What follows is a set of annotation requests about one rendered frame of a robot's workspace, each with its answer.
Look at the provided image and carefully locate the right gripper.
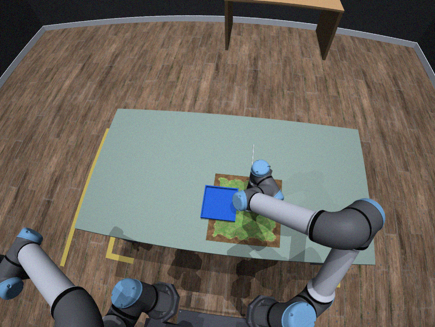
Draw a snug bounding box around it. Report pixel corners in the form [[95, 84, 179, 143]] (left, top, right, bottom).
[[247, 169, 272, 189]]

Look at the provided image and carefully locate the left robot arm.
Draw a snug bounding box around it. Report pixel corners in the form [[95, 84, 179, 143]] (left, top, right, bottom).
[[0, 227, 174, 327]]

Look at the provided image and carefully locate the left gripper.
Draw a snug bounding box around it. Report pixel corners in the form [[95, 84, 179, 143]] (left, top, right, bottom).
[[20, 271, 30, 280]]

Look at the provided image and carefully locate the green grassy ground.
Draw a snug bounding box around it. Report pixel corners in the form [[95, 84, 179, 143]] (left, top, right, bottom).
[[206, 173, 281, 248]]

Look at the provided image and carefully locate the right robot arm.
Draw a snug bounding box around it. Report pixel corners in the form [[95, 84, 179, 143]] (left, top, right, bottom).
[[232, 159, 385, 327]]

